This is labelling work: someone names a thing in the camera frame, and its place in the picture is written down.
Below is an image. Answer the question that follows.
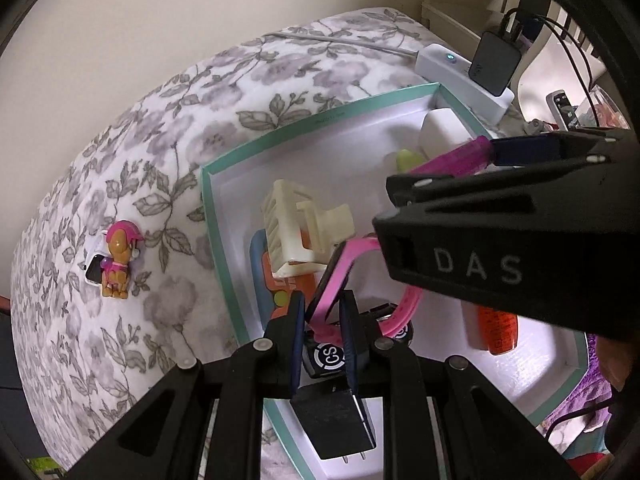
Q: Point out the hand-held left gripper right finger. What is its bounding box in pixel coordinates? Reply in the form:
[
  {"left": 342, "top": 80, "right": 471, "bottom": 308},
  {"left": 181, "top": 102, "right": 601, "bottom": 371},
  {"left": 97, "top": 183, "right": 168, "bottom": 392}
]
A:
[{"left": 338, "top": 289, "right": 568, "bottom": 480}]

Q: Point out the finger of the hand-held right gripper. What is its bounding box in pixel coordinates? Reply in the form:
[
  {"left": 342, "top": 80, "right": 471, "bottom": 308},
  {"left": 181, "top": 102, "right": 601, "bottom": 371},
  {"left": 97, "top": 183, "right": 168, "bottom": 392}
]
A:
[
  {"left": 490, "top": 129, "right": 632, "bottom": 168},
  {"left": 386, "top": 154, "right": 614, "bottom": 207}
]

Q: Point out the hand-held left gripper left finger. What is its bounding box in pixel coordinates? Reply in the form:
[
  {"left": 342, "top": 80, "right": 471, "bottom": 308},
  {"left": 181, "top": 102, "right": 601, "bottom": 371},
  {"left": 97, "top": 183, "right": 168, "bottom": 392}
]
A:
[{"left": 65, "top": 290, "right": 307, "bottom": 480}]

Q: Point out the magenta pen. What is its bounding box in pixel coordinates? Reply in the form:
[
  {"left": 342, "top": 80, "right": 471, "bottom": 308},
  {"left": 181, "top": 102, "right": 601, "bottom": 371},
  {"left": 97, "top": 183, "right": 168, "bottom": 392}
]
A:
[{"left": 407, "top": 136, "right": 493, "bottom": 178}]

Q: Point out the green orange blue toy knife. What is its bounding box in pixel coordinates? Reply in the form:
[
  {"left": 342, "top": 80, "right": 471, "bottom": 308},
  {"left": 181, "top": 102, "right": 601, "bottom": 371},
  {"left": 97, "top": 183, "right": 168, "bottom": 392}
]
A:
[{"left": 395, "top": 149, "right": 423, "bottom": 173}]

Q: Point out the white charger cube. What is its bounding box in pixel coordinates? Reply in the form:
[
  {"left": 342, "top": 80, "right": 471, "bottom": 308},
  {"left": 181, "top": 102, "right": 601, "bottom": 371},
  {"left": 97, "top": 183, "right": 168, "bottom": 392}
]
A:
[{"left": 419, "top": 109, "right": 476, "bottom": 158}]

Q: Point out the black plug adapter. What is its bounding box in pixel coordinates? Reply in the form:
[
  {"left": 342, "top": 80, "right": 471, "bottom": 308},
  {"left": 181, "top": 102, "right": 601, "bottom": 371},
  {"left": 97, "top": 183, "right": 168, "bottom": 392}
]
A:
[{"left": 290, "top": 387, "right": 377, "bottom": 466}]

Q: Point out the orange and blue eraser case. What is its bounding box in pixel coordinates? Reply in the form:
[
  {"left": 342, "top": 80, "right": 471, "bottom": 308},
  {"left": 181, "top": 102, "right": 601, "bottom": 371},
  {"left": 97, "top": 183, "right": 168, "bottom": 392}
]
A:
[{"left": 249, "top": 230, "right": 321, "bottom": 328}]

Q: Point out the orange glue bottle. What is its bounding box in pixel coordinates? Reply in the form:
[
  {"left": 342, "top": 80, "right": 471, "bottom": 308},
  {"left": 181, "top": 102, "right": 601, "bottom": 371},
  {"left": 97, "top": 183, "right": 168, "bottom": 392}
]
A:
[{"left": 462, "top": 302, "right": 518, "bottom": 357}]

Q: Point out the pink smartwatch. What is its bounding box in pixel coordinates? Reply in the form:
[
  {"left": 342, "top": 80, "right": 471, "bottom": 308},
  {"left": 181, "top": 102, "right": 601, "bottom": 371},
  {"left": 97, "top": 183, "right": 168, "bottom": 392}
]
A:
[{"left": 305, "top": 234, "right": 423, "bottom": 343}]

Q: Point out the teal shallow cardboard box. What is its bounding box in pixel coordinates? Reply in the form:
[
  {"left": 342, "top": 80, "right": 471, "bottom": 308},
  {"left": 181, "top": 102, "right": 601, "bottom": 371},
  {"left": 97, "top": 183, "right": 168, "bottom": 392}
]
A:
[{"left": 200, "top": 82, "right": 588, "bottom": 480}]

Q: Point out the person's right hand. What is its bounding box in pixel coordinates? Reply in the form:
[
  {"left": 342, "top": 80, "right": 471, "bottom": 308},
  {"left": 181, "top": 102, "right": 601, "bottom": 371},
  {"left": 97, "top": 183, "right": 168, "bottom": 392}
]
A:
[{"left": 597, "top": 335, "right": 628, "bottom": 391}]

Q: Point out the smartphone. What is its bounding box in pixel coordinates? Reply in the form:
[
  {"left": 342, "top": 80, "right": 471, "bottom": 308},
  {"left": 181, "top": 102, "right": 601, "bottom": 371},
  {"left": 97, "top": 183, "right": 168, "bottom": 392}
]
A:
[{"left": 546, "top": 89, "right": 583, "bottom": 131}]

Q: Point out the clear glass cup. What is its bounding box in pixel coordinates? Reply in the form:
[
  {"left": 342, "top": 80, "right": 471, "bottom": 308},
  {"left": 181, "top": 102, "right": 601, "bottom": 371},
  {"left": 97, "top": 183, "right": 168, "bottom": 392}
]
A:
[{"left": 575, "top": 85, "right": 631, "bottom": 131}]

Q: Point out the black charger block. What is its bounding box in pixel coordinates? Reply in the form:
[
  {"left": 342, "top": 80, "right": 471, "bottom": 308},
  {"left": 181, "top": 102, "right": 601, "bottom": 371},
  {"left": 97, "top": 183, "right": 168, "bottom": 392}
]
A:
[{"left": 470, "top": 30, "right": 523, "bottom": 97}]

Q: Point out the white power strip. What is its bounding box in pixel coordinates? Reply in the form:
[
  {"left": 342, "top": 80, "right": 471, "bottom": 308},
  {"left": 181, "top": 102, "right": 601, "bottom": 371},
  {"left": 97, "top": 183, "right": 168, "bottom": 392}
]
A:
[{"left": 416, "top": 44, "right": 516, "bottom": 122}]

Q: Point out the white wooden rack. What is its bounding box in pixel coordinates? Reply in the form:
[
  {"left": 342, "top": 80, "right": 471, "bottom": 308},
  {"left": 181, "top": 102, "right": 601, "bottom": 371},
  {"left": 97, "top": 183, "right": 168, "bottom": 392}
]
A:
[{"left": 422, "top": 0, "right": 531, "bottom": 56}]

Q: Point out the purple fleece towel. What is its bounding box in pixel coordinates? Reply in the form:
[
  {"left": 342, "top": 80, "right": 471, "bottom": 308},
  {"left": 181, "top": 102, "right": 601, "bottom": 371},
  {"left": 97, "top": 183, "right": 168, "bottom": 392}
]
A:
[{"left": 537, "top": 335, "right": 640, "bottom": 461}]

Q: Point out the white smartwatch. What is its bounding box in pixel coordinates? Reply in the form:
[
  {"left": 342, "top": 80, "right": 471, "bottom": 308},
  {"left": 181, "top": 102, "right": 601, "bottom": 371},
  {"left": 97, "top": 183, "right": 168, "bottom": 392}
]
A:
[{"left": 82, "top": 230, "right": 113, "bottom": 287}]

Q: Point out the grey floral blanket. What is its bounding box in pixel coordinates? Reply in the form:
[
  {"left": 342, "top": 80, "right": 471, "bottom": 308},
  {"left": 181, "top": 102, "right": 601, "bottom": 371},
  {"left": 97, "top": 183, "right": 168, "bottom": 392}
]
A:
[{"left": 10, "top": 7, "right": 501, "bottom": 471}]

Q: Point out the black charging cable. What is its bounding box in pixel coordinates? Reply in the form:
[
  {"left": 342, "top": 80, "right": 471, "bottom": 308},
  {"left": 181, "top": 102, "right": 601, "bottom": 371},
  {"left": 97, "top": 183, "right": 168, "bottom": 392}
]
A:
[{"left": 500, "top": 7, "right": 603, "bottom": 131}]

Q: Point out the white power cable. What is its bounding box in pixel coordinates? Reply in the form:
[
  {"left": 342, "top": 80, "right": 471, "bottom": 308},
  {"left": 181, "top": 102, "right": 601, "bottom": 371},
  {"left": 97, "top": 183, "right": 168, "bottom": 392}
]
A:
[{"left": 262, "top": 31, "right": 421, "bottom": 57}]

